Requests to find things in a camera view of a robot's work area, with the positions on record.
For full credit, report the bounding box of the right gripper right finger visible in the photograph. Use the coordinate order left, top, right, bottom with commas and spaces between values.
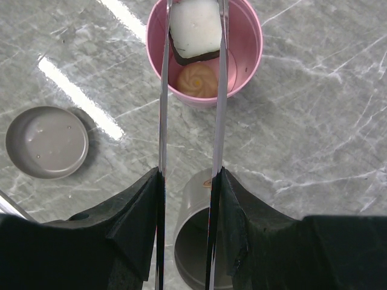
220, 170, 386, 289

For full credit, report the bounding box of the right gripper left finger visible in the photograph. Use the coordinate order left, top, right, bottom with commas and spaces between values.
1, 168, 160, 289

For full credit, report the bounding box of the pink cylindrical container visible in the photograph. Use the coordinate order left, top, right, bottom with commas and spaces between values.
146, 1, 263, 108

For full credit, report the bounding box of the grey cylindrical container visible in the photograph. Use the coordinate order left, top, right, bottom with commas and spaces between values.
172, 167, 234, 290

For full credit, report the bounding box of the round tan bun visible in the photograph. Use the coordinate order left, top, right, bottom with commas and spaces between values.
176, 62, 218, 98

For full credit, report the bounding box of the white rice cake cube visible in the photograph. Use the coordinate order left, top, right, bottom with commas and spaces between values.
169, 0, 222, 66

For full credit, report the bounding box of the grey round lid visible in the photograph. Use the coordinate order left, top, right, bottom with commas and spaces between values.
5, 106, 89, 180

